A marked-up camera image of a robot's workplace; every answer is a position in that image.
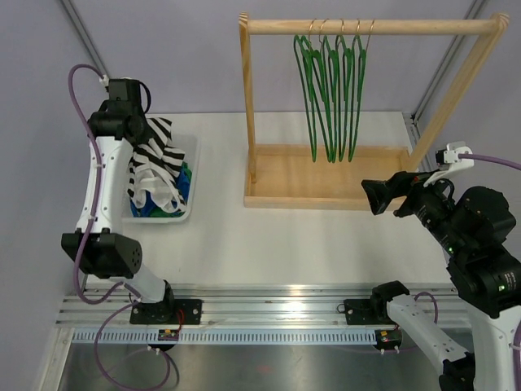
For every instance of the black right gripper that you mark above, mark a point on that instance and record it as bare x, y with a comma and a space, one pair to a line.
381, 192

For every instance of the green tank top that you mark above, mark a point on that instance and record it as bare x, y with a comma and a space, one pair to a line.
150, 209

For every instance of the black white striped top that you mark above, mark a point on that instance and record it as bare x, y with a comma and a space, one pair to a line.
159, 152

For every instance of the blue tank top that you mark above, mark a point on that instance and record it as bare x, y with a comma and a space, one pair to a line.
152, 195

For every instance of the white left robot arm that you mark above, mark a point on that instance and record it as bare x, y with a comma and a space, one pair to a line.
98, 246

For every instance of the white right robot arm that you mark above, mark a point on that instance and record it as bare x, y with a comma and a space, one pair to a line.
472, 231

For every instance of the wooden clothes rack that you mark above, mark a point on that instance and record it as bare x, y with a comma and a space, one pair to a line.
280, 173

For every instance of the white plastic basket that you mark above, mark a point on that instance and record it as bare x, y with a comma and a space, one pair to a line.
190, 144

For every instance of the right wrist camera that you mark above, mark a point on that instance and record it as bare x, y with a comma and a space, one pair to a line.
451, 160

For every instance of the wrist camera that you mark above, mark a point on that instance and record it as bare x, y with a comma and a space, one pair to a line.
104, 80
451, 160

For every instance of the white slotted cable duct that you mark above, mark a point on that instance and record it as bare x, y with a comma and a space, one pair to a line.
229, 337

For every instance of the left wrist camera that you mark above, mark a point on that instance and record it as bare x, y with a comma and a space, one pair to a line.
104, 80

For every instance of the aluminium mounting rail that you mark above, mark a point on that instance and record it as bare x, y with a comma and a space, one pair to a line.
276, 306

